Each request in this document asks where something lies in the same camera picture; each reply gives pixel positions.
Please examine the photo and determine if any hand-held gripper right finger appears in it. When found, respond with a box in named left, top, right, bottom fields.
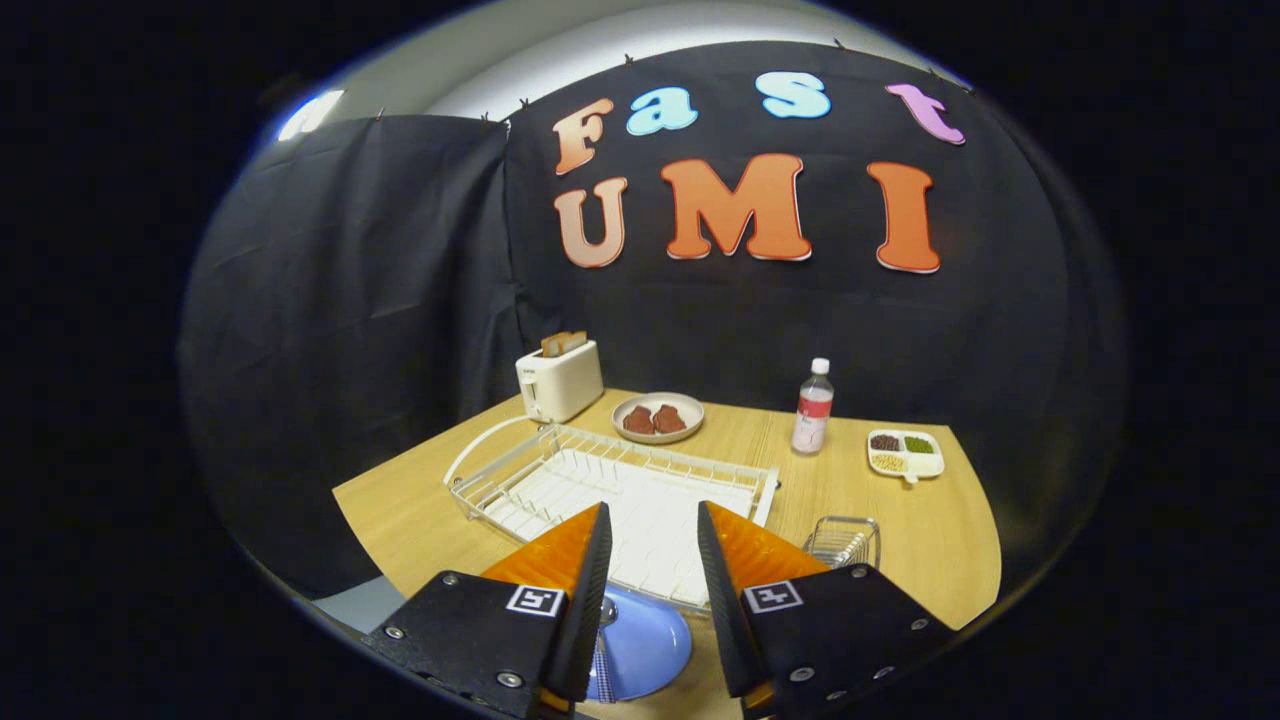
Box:
left=697, top=500, right=956, bottom=719

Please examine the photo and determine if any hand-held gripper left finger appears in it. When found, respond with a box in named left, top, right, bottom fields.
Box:
left=362, top=502, right=614, bottom=719

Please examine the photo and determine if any metal wire basket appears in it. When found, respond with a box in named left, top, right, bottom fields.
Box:
left=803, top=515, right=882, bottom=571

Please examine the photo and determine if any grey spoon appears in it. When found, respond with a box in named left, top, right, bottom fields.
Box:
left=597, top=598, right=618, bottom=702

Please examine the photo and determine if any blue plate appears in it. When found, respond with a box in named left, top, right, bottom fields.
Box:
left=585, top=585, right=693, bottom=703

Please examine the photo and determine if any white wire dish rack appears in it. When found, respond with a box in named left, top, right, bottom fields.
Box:
left=443, top=415, right=781, bottom=614

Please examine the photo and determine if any beige plate with meat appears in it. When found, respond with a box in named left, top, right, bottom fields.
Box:
left=612, top=392, right=705, bottom=445

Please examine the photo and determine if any white divided tray with beans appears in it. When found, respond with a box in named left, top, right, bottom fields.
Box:
left=866, top=429, right=946, bottom=485

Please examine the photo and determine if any clear bottle with red label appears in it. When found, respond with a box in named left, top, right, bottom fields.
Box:
left=791, top=358, right=835, bottom=456

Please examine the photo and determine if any white toaster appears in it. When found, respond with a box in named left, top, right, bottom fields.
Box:
left=515, top=340, right=605, bottom=424

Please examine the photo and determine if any black backdrop cloth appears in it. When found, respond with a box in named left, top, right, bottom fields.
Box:
left=178, top=40, right=1131, bottom=601

